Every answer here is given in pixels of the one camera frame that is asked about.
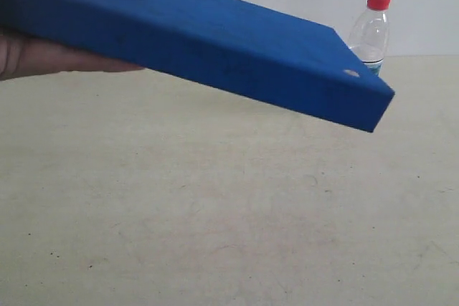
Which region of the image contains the person's hand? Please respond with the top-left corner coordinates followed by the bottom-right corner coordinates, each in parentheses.
top-left (0, 0), bottom-right (147, 82)

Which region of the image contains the blue binder folder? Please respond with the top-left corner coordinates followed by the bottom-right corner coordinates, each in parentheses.
top-left (0, 0), bottom-right (396, 135)

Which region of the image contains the clear plastic water bottle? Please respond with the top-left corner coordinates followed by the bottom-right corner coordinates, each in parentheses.
top-left (347, 0), bottom-right (391, 75)

